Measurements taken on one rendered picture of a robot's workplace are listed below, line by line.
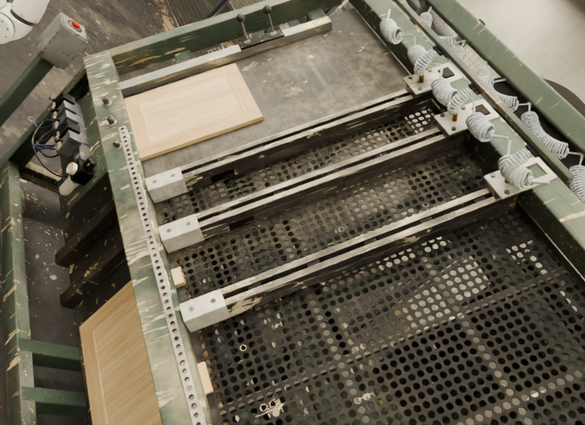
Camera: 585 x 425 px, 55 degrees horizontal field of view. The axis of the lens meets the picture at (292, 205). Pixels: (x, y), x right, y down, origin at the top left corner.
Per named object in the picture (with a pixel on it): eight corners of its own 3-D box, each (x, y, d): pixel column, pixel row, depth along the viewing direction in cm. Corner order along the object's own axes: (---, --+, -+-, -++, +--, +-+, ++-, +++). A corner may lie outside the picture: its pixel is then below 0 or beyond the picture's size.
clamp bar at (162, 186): (150, 187, 201) (126, 140, 183) (446, 84, 217) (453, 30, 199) (155, 207, 195) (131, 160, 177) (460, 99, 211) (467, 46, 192)
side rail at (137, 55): (117, 69, 259) (109, 49, 250) (337, -2, 274) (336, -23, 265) (119, 76, 255) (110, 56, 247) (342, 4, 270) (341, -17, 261)
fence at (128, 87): (121, 90, 239) (118, 83, 236) (327, 23, 252) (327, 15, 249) (124, 97, 236) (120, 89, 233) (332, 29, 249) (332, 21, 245)
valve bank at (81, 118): (25, 112, 231) (60, 71, 223) (57, 127, 241) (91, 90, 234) (33, 197, 200) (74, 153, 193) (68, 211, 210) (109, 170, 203)
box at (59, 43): (34, 41, 236) (60, 10, 231) (59, 57, 245) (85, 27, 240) (36, 57, 229) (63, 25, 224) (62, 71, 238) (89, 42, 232)
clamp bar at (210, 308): (184, 310, 168) (159, 267, 150) (529, 178, 184) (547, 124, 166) (191, 339, 162) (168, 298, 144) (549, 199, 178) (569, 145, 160)
